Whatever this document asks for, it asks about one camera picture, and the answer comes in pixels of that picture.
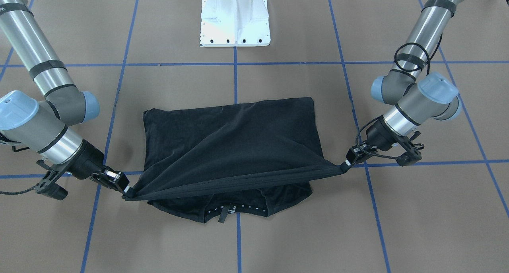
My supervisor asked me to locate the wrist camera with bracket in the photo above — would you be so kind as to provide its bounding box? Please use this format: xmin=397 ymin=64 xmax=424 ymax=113
xmin=395 ymin=131 xmax=425 ymax=167
xmin=35 ymin=159 xmax=70 ymax=201

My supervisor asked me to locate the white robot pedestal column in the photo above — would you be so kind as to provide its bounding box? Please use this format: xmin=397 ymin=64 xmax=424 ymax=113
xmin=202 ymin=0 xmax=269 ymax=21

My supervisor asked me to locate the braided black cable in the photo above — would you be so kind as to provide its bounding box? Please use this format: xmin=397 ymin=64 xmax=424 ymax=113
xmin=394 ymin=34 xmax=443 ymax=75

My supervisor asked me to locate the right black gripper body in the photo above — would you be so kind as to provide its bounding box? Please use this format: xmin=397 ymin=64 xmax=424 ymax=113
xmin=68 ymin=140 xmax=113 ymax=186

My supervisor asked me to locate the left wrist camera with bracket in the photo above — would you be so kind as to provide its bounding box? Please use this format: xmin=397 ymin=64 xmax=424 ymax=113
xmin=395 ymin=131 xmax=425 ymax=167

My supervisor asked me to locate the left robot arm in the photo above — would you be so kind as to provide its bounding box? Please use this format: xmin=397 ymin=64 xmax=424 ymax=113
xmin=340 ymin=0 xmax=464 ymax=172

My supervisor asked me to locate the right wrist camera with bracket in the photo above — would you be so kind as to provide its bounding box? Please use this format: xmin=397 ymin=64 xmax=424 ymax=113
xmin=35 ymin=159 xmax=70 ymax=201

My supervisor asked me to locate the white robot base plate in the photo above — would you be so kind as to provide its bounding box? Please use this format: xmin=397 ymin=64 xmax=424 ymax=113
xmin=200 ymin=0 xmax=271 ymax=47

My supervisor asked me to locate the black t-shirt with logo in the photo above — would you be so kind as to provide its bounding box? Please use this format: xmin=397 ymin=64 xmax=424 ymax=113
xmin=123 ymin=97 xmax=344 ymax=223

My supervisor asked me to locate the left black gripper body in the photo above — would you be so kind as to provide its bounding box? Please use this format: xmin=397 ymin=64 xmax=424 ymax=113
xmin=350 ymin=116 xmax=405 ymax=162

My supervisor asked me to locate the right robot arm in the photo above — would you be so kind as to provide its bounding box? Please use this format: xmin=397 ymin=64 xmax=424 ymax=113
xmin=0 ymin=0 xmax=135 ymax=200

